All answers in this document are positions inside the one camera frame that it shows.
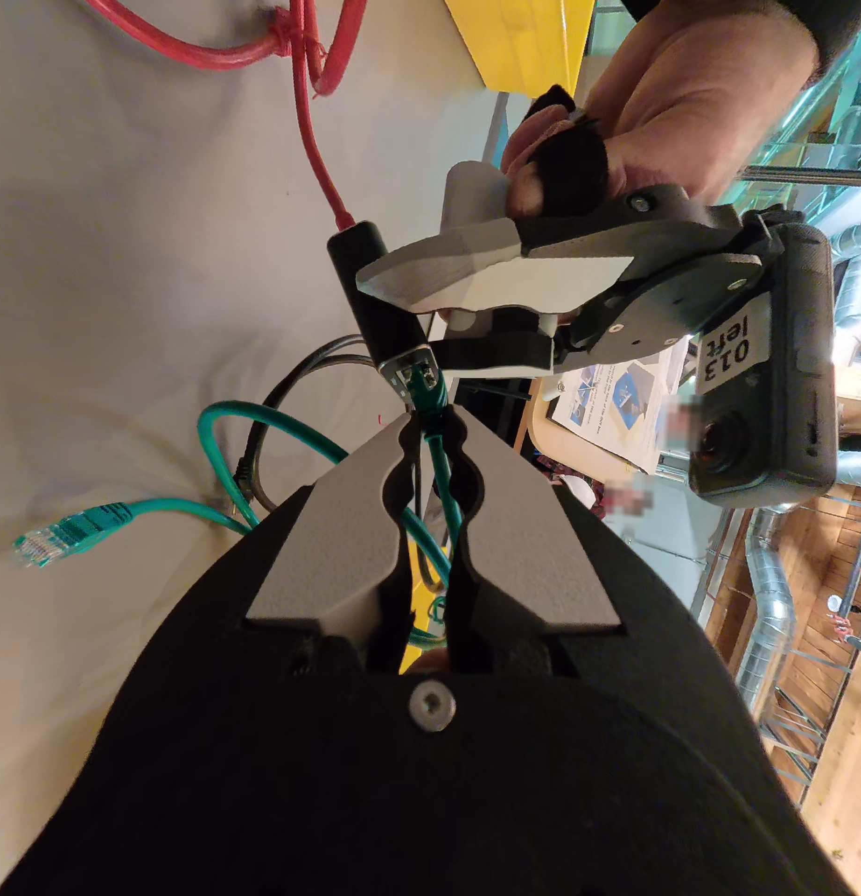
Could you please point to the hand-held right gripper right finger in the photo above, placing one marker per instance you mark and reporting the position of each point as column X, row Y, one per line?
column 535, row 553

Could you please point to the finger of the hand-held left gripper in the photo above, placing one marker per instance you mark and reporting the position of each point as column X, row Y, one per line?
column 493, row 353
column 430, row 266

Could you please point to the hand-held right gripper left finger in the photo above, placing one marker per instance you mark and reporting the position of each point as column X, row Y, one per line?
column 332, row 546

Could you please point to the black ethernet splitter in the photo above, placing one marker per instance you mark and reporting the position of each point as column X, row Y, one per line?
column 374, row 322

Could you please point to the yellow plastic bin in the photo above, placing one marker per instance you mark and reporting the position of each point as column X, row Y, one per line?
column 521, row 42

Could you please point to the person's left forearm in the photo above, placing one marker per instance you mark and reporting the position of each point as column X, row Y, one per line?
column 843, row 21

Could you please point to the person's left hand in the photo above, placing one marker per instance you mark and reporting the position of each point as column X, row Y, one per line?
column 682, row 91

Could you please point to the instruction sheet on wooden board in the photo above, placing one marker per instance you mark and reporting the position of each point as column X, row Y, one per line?
column 577, row 451

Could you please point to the printed instruction sheet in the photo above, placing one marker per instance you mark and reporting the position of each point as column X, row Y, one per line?
column 612, row 399

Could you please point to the silver spiral air duct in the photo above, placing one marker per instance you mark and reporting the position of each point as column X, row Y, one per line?
column 770, row 602

